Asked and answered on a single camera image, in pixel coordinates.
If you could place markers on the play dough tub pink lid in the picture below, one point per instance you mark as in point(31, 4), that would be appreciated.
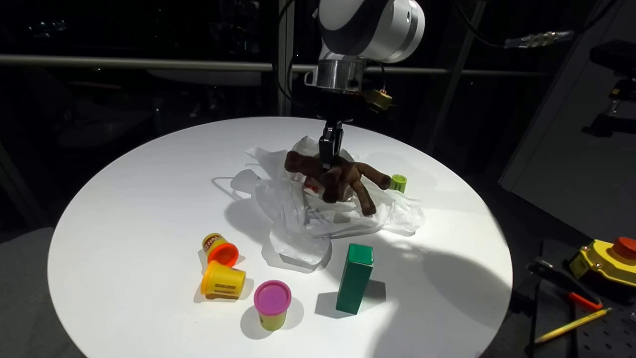
point(272, 298)

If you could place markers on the metal window railing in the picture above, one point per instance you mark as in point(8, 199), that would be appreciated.
point(131, 62)

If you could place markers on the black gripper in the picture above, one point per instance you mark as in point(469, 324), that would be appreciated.
point(332, 129)

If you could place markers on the black equipment stand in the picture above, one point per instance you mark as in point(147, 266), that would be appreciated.
point(616, 60)

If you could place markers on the yellow pencil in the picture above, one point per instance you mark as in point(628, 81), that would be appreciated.
point(568, 326)

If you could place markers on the small red toy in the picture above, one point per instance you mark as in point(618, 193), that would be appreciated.
point(220, 252)

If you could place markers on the black and red hand tool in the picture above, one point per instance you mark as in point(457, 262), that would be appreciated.
point(562, 280)

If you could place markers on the yellow-green wrist camera box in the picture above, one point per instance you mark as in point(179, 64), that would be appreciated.
point(377, 99)

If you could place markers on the lime green small bottle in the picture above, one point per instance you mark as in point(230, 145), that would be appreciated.
point(397, 183)

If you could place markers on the white plastic bag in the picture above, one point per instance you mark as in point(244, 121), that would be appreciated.
point(290, 219)

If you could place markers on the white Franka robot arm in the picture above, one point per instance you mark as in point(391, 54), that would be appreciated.
point(377, 26)

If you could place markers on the green cardboard box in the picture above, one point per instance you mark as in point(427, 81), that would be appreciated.
point(353, 278)

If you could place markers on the metal window post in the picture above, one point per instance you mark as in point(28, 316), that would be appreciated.
point(284, 40)

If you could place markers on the yellow play dough tub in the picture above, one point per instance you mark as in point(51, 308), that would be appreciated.
point(220, 280)

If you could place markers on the brown plush moose toy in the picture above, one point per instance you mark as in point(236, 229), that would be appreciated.
point(338, 179)

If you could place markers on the yellow emergency stop box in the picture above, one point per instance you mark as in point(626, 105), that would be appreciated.
point(606, 260)

